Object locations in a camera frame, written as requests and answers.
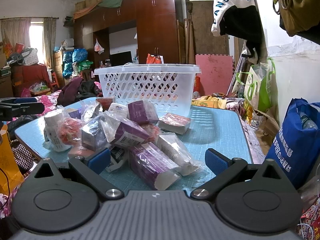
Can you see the red box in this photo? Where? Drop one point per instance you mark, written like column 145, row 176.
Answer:
column 174, row 123

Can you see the white plastic laundry basket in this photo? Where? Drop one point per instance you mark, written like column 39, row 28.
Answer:
column 168, row 86

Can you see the yellow patterned blanket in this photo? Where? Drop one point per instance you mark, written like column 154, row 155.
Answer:
column 210, row 102

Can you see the pink foam mat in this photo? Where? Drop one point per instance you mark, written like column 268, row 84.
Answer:
column 216, row 73

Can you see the pink floral bedding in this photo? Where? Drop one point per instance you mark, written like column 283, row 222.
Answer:
column 49, row 101

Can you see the dark red wooden wardrobe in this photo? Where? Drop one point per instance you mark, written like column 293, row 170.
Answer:
column 156, row 25

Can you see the white bottle in bag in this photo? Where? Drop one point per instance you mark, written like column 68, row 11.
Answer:
column 52, row 120

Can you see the purple box with barcode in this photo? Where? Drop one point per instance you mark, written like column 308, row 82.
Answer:
column 121, row 131

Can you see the window curtains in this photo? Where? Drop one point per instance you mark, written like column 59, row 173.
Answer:
column 17, row 30

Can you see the white hanging tote bag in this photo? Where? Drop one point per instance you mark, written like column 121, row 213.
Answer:
column 220, row 8

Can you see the long purple box in plastic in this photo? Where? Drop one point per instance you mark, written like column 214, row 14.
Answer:
column 153, row 166

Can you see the orange white hanging bag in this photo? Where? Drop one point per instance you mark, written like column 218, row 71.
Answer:
column 154, row 59

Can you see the brown hanging bag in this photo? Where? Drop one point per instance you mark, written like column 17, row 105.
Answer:
column 299, row 17

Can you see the grey blue box in plastic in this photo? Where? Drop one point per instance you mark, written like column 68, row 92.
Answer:
column 92, row 134

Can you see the green white shopping bag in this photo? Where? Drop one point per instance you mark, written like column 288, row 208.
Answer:
column 258, row 84

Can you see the blue fabric shopping bag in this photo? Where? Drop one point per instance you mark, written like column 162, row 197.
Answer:
column 294, row 148

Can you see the brown wooden door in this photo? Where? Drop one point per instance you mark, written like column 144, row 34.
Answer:
column 197, row 29

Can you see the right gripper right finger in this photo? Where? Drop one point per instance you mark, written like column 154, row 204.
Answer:
column 226, row 171

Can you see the white box in plastic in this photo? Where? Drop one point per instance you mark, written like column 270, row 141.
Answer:
column 174, row 148

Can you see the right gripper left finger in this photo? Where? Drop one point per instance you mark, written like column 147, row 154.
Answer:
column 89, row 170

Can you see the red flowers in bag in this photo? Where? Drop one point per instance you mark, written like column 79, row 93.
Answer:
column 69, row 131

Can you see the plastic water bottle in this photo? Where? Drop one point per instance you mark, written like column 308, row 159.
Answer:
column 307, row 123

